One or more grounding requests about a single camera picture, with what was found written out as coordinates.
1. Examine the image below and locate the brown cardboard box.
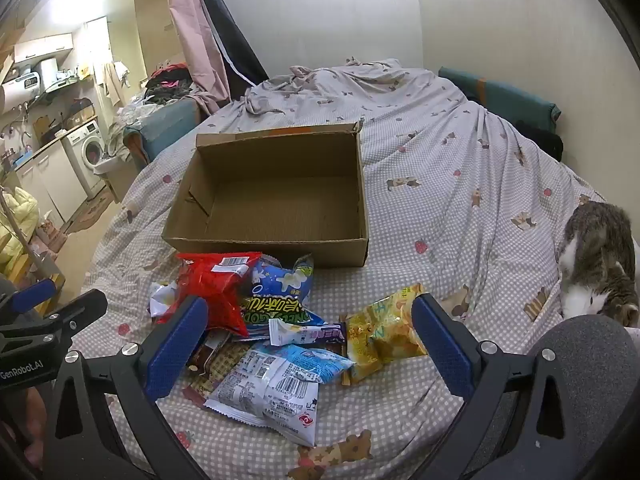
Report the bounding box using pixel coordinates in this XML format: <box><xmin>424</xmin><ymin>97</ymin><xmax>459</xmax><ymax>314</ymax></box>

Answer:
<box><xmin>161</xmin><ymin>121</ymin><xmax>370</xmax><ymax>268</ymax></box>

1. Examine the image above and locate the tabby and white cat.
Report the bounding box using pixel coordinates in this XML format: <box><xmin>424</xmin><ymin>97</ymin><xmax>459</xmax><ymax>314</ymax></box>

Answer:
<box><xmin>556</xmin><ymin>201</ymin><xmax>640</xmax><ymax>328</ymax></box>

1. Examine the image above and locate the pink curtain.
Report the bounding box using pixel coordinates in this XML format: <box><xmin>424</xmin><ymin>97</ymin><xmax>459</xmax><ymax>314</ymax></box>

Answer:
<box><xmin>167</xmin><ymin>0</ymin><xmax>231</xmax><ymax>116</ymax></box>

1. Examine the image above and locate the pale yellow quilt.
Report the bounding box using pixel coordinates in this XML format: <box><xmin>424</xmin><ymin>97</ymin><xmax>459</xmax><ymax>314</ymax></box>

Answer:
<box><xmin>0</xmin><ymin>187</ymin><xmax>41</xmax><ymax>281</ymax></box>

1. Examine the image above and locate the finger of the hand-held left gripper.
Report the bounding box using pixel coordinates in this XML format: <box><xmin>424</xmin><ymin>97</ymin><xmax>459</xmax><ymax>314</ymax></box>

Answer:
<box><xmin>30</xmin><ymin>287</ymin><xmax>108</xmax><ymax>342</ymax></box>
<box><xmin>0</xmin><ymin>278</ymin><xmax>57</xmax><ymax>322</ymax></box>

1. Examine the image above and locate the blue white puffed snack packet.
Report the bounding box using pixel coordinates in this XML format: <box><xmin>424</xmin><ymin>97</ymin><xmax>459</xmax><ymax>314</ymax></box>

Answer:
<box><xmin>250</xmin><ymin>254</ymin><xmax>315</xmax><ymax>311</ymax></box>

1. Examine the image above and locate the chequered brown snack packet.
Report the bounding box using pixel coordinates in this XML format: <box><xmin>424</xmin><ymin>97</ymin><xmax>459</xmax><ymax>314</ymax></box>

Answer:
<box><xmin>189</xmin><ymin>342</ymin><xmax>251</xmax><ymax>408</ymax></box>

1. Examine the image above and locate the white wall cabinet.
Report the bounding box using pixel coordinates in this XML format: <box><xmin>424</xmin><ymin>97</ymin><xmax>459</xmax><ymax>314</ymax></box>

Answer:
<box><xmin>14</xmin><ymin>33</ymin><xmax>75</xmax><ymax>63</ymax></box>

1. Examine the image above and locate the white base cabinet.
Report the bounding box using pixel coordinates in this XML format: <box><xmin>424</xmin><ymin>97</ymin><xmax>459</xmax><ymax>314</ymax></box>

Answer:
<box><xmin>15</xmin><ymin>142</ymin><xmax>88</xmax><ymax>226</ymax></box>

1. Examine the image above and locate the white purple snack bar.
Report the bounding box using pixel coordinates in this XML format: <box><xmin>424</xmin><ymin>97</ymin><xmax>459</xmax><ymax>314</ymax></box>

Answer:
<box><xmin>268</xmin><ymin>317</ymin><xmax>348</xmax><ymax>347</ymax></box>

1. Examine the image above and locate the white kitchen appliance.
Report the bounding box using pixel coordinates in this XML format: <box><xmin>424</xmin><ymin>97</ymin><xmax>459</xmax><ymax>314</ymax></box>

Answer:
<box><xmin>37</xmin><ymin>57</ymin><xmax>61</xmax><ymax>86</ymax></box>

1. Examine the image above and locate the dark curtain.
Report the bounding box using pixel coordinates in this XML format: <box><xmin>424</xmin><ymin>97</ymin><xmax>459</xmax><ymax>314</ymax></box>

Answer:
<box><xmin>187</xmin><ymin>0</ymin><xmax>271</xmax><ymax>101</ymax></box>

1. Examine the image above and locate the green blue snack packet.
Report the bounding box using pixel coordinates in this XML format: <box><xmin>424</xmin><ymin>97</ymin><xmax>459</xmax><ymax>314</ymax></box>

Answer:
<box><xmin>240</xmin><ymin>295</ymin><xmax>326</xmax><ymax>341</ymax></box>

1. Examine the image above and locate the white washing machine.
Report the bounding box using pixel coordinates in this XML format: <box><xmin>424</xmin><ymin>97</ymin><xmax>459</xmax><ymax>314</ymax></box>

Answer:
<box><xmin>60</xmin><ymin>120</ymin><xmax>108</xmax><ymax>201</ymax></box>

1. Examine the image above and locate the teal cushion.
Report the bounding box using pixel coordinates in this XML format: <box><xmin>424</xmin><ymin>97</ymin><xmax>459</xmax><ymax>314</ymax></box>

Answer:
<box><xmin>439</xmin><ymin>66</ymin><xmax>561</xmax><ymax>133</ymax></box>

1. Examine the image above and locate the red snack packet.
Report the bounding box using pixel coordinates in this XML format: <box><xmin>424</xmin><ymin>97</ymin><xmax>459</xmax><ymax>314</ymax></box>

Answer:
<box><xmin>176</xmin><ymin>251</ymin><xmax>263</xmax><ymax>338</ymax></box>

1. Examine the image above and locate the brown floor mat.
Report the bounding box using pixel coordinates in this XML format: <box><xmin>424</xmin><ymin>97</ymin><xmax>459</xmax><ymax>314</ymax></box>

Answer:
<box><xmin>65</xmin><ymin>192</ymin><xmax>116</xmax><ymax>236</ymax></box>

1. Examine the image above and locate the light blue snack packet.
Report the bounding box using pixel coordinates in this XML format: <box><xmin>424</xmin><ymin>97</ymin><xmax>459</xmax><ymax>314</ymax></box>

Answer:
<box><xmin>255</xmin><ymin>342</ymin><xmax>356</xmax><ymax>386</ymax></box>

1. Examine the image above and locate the pile of clothes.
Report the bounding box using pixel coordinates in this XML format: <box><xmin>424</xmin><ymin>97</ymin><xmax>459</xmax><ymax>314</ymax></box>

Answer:
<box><xmin>142</xmin><ymin>62</ymin><xmax>201</xmax><ymax>106</ymax></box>

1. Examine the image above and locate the hanging pale towel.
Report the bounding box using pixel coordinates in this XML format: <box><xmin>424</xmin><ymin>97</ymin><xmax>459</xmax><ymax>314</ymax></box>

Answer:
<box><xmin>102</xmin><ymin>61</ymin><xmax>132</xmax><ymax>108</ymax></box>

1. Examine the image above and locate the white barcode snack packet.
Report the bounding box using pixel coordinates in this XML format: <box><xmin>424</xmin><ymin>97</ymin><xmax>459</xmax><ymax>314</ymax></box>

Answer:
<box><xmin>204</xmin><ymin>350</ymin><xmax>321</xmax><ymax>448</ymax></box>

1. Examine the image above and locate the yellow snack packet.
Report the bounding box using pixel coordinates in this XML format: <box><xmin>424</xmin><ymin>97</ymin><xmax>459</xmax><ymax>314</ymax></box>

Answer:
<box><xmin>342</xmin><ymin>284</ymin><xmax>431</xmax><ymax>386</ymax></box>

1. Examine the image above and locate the black cushion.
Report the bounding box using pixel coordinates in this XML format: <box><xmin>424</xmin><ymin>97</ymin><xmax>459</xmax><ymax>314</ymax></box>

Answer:
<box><xmin>515</xmin><ymin>120</ymin><xmax>565</xmax><ymax>161</ymax></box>

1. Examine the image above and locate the white water heater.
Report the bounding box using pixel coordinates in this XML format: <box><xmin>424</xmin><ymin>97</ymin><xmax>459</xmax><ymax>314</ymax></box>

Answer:
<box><xmin>0</xmin><ymin>72</ymin><xmax>43</xmax><ymax>113</ymax></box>

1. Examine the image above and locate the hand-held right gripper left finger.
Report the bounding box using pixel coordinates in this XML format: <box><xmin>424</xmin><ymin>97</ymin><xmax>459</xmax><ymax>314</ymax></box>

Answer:
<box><xmin>47</xmin><ymin>296</ymin><xmax>211</xmax><ymax>480</ymax></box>

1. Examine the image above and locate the teal padded bed end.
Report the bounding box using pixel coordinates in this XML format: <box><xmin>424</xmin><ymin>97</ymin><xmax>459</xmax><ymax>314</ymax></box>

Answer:
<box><xmin>124</xmin><ymin>100</ymin><xmax>202</xmax><ymax>167</ymax></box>

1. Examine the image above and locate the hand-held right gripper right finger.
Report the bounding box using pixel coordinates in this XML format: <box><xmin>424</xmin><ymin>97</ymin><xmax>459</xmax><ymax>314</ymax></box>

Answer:
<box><xmin>411</xmin><ymin>292</ymin><xmax>601</xmax><ymax>480</ymax></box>

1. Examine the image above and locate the small white snack packet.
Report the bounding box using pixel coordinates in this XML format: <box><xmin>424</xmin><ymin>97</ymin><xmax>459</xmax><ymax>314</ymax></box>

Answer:
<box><xmin>149</xmin><ymin>280</ymin><xmax>181</xmax><ymax>318</ymax></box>

